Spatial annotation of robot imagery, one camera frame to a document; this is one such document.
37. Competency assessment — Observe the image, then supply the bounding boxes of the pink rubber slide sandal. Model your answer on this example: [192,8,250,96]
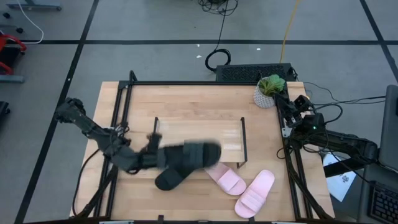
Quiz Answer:
[234,169,276,219]
[204,162,248,197]

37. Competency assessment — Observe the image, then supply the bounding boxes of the yellow cable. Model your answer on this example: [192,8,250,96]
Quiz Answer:
[279,0,302,64]

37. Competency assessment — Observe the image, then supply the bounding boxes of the wooden shelf black metal legs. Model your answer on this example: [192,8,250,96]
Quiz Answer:
[152,116,249,169]

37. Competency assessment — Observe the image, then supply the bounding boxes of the black floor equipment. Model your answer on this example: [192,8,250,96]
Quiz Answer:
[0,101,11,122]

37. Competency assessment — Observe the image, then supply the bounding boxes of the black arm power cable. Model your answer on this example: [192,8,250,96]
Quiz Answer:
[72,148,108,218]

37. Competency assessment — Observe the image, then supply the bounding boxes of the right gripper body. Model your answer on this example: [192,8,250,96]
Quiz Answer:
[284,104,308,128]

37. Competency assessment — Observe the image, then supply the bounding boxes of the black floor cable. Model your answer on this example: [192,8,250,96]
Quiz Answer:
[303,81,387,108]

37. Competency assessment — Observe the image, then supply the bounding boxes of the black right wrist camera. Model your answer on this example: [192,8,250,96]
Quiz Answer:
[294,94,312,110]

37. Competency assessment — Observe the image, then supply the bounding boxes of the green plant white patterned pot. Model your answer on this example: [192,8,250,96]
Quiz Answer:
[252,73,286,110]

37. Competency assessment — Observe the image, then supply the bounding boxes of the black cable bundle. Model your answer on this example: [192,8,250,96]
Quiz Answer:
[198,0,239,17]

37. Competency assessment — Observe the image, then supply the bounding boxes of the white paper sheet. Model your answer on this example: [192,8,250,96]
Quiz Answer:
[322,151,358,203]

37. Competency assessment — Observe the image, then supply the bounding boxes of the grey metal table foot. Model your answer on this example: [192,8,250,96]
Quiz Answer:
[5,0,62,12]
[0,74,25,84]

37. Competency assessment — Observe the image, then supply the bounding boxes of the black desk bar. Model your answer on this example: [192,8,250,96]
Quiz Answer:
[323,157,366,179]

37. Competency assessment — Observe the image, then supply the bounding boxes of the red black cart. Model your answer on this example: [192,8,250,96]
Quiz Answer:
[0,33,28,76]

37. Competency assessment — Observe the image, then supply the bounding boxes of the black metal table frame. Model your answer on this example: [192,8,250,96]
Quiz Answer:
[71,70,335,220]

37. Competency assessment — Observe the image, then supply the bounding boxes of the white cable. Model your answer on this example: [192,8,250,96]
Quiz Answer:
[16,0,45,45]

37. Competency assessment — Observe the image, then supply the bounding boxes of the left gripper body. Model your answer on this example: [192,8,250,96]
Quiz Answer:
[133,148,161,171]

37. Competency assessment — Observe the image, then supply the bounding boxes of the black keyboard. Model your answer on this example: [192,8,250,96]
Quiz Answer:
[368,181,398,224]

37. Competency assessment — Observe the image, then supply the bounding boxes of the grey monitor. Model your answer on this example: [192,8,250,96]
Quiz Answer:
[377,83,398,174]

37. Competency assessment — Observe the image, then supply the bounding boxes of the grey desk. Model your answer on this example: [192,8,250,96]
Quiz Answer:
[356,161,398,224]

